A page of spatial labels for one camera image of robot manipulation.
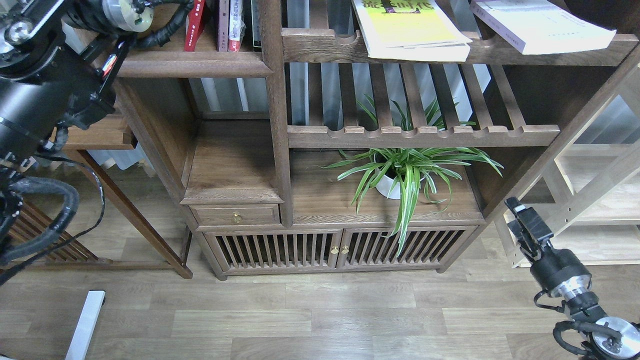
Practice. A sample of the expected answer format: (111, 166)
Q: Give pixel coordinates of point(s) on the yellow cover book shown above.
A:
(414, 30)

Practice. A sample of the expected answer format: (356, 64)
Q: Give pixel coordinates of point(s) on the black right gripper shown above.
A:
(559, 272)

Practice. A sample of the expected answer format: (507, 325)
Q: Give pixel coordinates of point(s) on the white stand leg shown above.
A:
(87, 321)

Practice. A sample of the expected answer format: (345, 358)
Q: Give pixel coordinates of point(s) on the right slatted cabinet door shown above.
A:
(374, 249)

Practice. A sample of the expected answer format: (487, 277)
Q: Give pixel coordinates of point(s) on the dark upright book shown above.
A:
(256, 36)

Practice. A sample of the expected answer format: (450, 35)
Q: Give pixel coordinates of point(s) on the white lavender book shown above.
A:
(539, 27)

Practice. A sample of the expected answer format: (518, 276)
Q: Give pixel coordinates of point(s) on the red white upright book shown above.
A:
(236, 26)

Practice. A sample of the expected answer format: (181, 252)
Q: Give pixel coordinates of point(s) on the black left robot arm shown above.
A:
(59, 59)

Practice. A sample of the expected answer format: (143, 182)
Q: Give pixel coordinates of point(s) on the green spider plant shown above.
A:
(435, 161)

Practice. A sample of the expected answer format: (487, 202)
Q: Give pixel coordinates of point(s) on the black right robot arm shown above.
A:
(589, 331)

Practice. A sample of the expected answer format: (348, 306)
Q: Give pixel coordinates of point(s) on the left slatted cabinet door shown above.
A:
(275, 252)

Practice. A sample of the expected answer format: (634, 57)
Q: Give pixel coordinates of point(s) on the dark wooden bookshelf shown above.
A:
(226, 128)

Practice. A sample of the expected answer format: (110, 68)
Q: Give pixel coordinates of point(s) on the red cover book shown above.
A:
(194, 25)

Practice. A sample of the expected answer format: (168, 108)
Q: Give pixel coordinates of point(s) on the light wooden shelf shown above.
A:
(589, 193)

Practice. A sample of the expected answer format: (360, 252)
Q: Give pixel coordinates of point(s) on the slatted cabinet door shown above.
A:
(374, 249)
(275, 252)

